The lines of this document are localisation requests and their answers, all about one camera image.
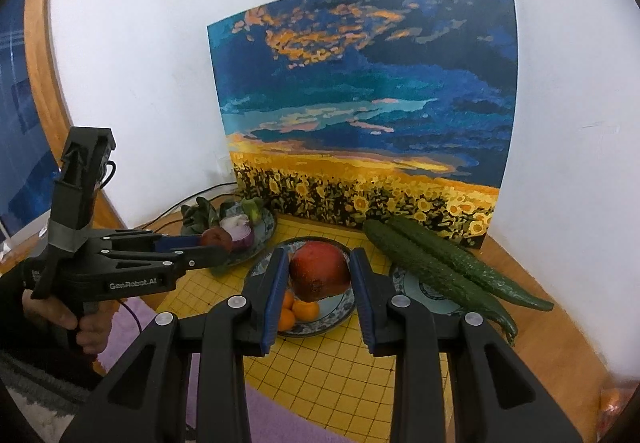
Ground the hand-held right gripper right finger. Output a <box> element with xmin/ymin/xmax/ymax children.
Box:
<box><xmin>349</xmin><ymin>247</ymin><xmax>583</xmax><ymax>443</ymax></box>

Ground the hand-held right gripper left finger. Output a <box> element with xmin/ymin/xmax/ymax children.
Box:
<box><xmin>60</xmin><ymin>247</ymin><xmax>292</xmax><ymax>443</ymax></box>

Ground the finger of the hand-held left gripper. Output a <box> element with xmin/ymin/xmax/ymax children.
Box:
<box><xmin>100</xmin><ymin>244</ymin><xmax>229</xmax><ymax>285</ymax></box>
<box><xmin>87</xmin><ymin>228</ymin><xmax>205</xmax><ymax>254</ymax></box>

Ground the red pomegranate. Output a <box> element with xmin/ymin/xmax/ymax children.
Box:
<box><xmin>289</xmin><ymin>243</ymin><xmax>352</xmax><ymax>303</ymax></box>
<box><xmin>201</xmin><ymin>227</ymin><xmax>234</xmax><ymax>254</ymax></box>

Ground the large blue patterned plate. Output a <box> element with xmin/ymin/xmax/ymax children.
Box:
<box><xmin>242</xmin><ymin>236</ymin><xmax>358</xmax><ymax>339</ymax></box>

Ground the person's left hand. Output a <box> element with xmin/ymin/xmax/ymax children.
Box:
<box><xmin>22</xmin><ymin>295</ymin><xmax>109</xmax><ymax>357</ymax></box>

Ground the green bok choy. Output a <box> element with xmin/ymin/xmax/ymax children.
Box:
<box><xmin>180</xmin><ymin>196</ymin><xmax>266</xmax><ymax>234</ymax></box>

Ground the halved red onion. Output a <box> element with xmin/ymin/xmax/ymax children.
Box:
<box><xmin>220</xmin><ymin>214</ymin><xmax>256</xmax><ymax>251</ymax></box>

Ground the blue patterned plate with cucumbers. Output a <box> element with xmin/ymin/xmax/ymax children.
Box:
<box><xmin>389</xmin><ymin>263</ymin><xmax>481</xmax><ymax>319</ymax></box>

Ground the blue patterned plate with onion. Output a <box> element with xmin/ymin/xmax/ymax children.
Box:
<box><xmin>210</xmin><ymin>207</ymin><xmax>278</xmax><ymax>274</ymax></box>

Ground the green cucumber with curved stem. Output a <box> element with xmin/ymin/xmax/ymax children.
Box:
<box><xmin>362</xmin><ymin>219</ymin><xmax>518</xmax><ymax>348</ymax></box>

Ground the yellow grid game board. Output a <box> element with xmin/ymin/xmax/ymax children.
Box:
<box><xmin>155</xmin><ymin>216</ymin><xmax>456</xmax><ymax>439</ymax></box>

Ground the blue glass pane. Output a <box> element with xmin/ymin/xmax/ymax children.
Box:
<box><xmin>0</xmin><ymin>0</ymin><xmax>61</xmax><ymax>234</ymax></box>

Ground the purple fuzzy towel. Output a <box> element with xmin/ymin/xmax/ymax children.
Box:
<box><xmin>97</xmin><ymin>295</ymin><xmax>361</xmax><ymax>443</ymax></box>

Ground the sunflower field painting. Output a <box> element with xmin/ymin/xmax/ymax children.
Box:
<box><xmin>206</xmin><ymin>0</ymin><xmax>518</xmax><ymax>251</ymax></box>

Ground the clear plastic snack bag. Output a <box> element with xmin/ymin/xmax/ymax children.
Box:
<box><xmin>597</xmin><ymin>373</ymin><xmax>640</xmax><ymax>443</ymax></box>

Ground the black cable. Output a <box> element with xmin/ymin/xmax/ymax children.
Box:
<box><xmin>135</xmin><ymin>180</ymin><xmax>238</xmax><ymax>234</ymax></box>

